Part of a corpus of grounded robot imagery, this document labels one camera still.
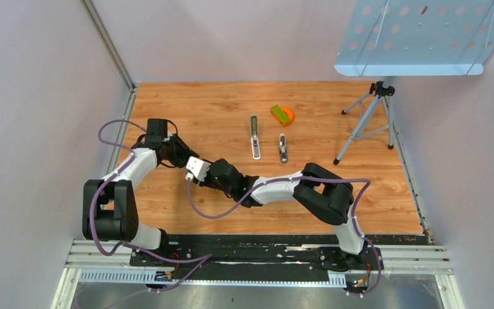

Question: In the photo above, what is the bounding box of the grey tripod stand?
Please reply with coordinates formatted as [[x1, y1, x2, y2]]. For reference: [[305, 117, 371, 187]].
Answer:
[[333, 76, 396, 165]]

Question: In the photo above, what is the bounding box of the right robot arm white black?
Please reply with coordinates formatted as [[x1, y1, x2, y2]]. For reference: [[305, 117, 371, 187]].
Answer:
[[188, 159, 371, 269]]

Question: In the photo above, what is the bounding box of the light blue perforated tray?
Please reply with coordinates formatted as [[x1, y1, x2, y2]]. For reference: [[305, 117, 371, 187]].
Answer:
[[334, 0, 494, 77]]

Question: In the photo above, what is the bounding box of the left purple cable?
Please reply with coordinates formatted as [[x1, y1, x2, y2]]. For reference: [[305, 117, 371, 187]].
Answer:
[[88, 119, 212, 293]]

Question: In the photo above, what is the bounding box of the small silver stapler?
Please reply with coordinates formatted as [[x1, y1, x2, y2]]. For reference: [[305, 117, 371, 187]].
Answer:
[[279, 133, 288, 164]]

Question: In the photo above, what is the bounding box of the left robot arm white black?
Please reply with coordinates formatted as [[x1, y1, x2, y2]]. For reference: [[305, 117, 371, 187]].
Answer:
[[82, 118, 197, 266]]

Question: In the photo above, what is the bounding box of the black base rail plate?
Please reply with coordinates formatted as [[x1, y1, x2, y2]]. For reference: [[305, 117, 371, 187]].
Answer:
[[125, 234, 428, 281]]

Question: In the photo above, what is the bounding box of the purple cable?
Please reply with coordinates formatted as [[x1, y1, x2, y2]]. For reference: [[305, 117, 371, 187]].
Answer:
[[88, 119, 212, 293], [186, 173, 383, 297]]

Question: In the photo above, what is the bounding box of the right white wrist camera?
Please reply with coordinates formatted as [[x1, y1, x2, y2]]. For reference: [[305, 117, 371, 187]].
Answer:
[[185, 156, 211, 182]]

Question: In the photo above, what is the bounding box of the green orange tape dispenser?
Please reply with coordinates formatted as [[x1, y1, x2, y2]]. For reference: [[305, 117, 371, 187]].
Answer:
[[270, 105, 295, 127]]

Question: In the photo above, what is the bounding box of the beige grey stapler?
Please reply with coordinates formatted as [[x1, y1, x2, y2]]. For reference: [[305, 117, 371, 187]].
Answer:
[[250, 114, 261, 160]]

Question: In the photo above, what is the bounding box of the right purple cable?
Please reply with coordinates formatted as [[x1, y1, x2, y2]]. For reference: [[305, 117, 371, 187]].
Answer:
[[186, 173, 383, 297]]

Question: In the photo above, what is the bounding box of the white slotted cable duct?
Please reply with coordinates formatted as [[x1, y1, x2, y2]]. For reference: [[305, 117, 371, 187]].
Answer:
[[78, 269, 347, 288]]

